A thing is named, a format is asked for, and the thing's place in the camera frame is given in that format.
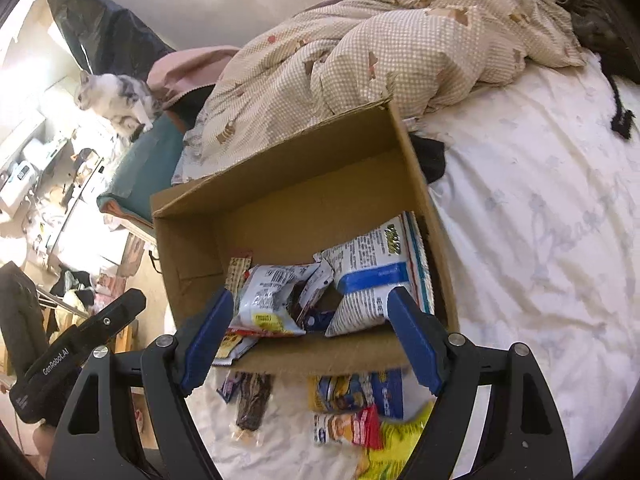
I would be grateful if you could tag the yellow green snack packet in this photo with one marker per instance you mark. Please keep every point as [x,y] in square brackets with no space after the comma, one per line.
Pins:
[397,447]

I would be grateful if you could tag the dark chocolate bar packet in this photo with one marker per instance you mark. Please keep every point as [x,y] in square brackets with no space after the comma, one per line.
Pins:
[252,402]

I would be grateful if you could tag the brown cardboard box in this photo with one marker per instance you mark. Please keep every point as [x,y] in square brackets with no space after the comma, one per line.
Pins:
[300,195]

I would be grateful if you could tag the dark cloth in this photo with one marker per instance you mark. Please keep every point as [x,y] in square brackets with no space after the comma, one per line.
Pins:
[430,160]

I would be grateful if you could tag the purple snack packet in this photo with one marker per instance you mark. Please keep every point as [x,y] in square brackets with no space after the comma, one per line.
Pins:
[229,386]

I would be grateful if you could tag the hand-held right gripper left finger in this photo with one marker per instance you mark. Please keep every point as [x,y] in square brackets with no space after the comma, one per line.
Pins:
[207,347]

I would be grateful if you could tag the dark hanging coat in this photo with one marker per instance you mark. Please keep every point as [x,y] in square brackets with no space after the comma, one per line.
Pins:
[110,30]

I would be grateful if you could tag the tan wafer packet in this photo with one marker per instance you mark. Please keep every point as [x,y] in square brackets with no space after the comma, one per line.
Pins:
[237,272]

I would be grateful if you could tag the beige checked duvet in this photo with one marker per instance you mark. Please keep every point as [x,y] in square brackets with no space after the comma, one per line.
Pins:
[400,35]

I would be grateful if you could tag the white yellow snack packet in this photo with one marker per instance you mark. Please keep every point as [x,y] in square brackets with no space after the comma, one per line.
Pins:
[231,347]

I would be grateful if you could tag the teal cushion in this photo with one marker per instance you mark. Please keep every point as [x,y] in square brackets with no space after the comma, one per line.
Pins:
[145,170]

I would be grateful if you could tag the grey and white tabby cat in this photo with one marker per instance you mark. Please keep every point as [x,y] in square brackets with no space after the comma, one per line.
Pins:
[112,95]

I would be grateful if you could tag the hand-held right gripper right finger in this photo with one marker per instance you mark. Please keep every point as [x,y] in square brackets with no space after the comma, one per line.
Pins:
[415,347]

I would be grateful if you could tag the pink pillow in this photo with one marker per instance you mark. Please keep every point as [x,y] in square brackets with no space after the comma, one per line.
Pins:
[185,67]

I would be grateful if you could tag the white and blue snack packet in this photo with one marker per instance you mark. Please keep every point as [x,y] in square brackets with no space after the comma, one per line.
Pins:
[370,280]

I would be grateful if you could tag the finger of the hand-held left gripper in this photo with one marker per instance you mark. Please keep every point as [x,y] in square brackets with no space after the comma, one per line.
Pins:
[117,312]

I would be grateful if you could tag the camouflage cloth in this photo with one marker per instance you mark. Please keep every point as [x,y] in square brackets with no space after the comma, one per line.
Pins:
[590,20]

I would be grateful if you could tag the silver snack packet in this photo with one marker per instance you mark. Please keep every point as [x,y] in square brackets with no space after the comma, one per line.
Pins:
[270,300]

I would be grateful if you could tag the person's dark grey clothing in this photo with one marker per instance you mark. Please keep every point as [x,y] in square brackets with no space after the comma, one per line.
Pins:
[20,310]

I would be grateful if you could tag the white and red snack packet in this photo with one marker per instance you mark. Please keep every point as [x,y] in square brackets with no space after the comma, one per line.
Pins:
[340,427]

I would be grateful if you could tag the dark blue snack packet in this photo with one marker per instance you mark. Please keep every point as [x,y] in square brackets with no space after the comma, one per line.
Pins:
[320,321]

